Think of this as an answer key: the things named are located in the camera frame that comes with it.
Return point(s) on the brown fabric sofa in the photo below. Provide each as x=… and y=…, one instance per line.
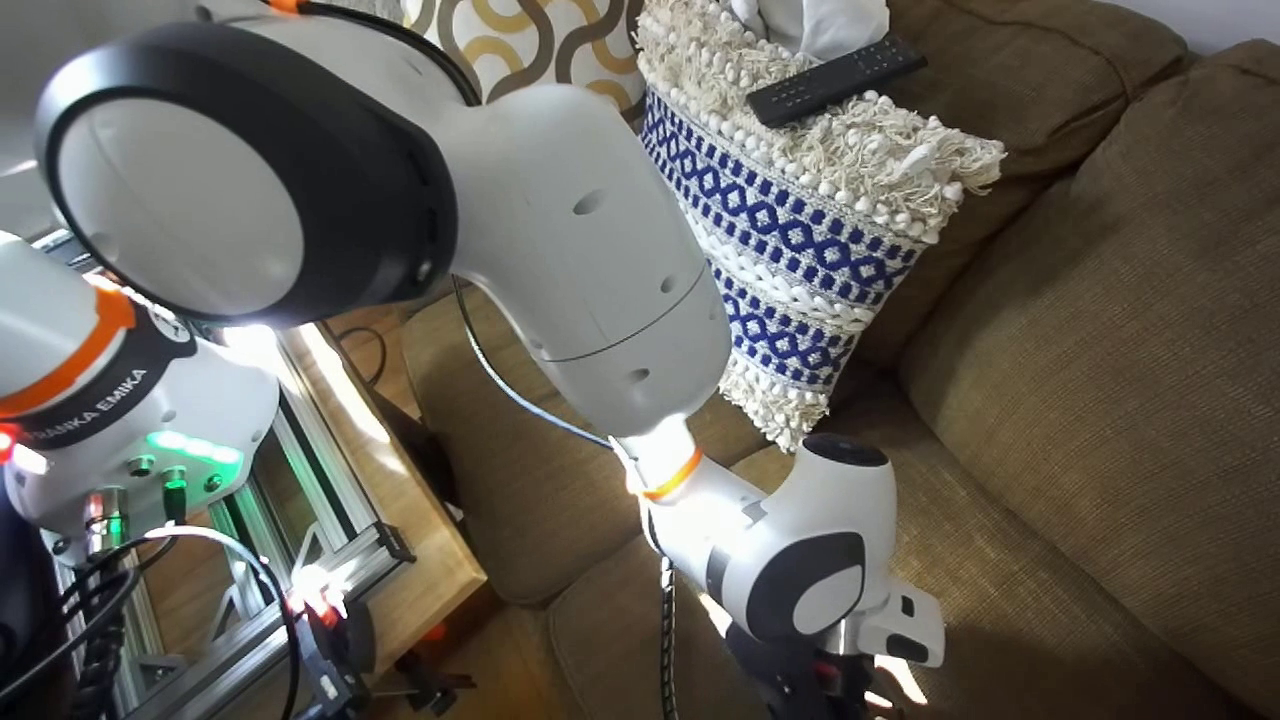
x=1078, y=390

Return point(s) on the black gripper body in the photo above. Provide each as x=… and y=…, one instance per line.
x=825, y=680

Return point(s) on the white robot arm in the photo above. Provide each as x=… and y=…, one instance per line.
x=294, y=164

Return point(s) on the blue patterned white pillow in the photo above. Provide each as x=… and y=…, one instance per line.
x=815, y=226

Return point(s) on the wooden table with metal frame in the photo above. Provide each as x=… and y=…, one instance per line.
x=312, y=591

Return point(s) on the yellow grey wave pillow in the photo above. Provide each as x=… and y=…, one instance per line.
x=508, y=46

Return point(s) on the white tissue paper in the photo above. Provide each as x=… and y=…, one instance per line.
x=810, y=30

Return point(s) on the black remote control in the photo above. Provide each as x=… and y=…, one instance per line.
x=832, y=83

